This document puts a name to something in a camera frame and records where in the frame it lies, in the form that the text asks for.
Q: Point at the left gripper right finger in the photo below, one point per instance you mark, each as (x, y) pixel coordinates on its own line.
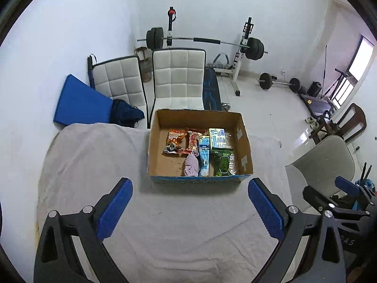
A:
(323, 259)

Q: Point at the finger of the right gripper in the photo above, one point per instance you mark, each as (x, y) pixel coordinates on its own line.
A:
(327, 203)
(359, 195)

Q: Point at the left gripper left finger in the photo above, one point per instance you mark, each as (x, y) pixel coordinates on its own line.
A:
(57, 260)

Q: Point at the green snack bag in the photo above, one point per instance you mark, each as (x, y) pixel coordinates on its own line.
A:
(222, 160)

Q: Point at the light blue snack pouch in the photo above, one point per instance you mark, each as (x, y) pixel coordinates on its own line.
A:
(204, 155)

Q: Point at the lavender soft cloth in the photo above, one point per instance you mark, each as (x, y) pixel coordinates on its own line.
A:
(191, 165)

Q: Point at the orange red snack packet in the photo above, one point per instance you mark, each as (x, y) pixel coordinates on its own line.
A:
(174, 140)

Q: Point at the beige chair right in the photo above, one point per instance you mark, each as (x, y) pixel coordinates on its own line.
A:
(319, 168)

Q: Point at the dark wooden chair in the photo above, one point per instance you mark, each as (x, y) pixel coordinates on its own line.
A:
(348, 127)

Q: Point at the white table cloth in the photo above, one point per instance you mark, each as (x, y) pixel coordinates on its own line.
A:
(169, 232)

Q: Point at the green white milk carton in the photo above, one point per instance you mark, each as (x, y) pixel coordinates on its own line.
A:
(217, 138)

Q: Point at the small barbell on floor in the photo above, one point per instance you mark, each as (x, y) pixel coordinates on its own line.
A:
(266, 81)

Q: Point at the printed cardboard box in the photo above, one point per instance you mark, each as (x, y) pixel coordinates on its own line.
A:
(163, 167)

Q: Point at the weight bench blue pad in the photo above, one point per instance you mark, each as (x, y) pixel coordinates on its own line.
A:
(211, 93)

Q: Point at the blue folded mat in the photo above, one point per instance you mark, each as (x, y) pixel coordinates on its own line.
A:
(79, 103)

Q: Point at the dark blue garment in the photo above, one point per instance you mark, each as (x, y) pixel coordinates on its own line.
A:
(124, 114)

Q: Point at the barbell on rack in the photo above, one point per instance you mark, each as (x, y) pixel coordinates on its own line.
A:
(254, 49)

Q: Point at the white padded chair middle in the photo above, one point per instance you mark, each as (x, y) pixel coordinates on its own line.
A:
(178, 79)

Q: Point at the white padded chair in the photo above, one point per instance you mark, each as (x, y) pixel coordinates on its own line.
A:
(178, 79)
(119, 79)

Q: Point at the white padded chair left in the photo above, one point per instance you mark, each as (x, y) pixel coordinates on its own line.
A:
(119, 79)

